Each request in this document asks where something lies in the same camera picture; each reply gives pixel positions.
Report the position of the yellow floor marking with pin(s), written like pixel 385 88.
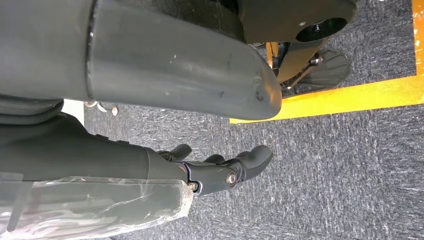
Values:
pixel 348 97

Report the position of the white furniture panel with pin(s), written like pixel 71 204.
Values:
pixel 73 111

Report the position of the clear plastic film wrap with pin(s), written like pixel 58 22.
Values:
pixel 99 205

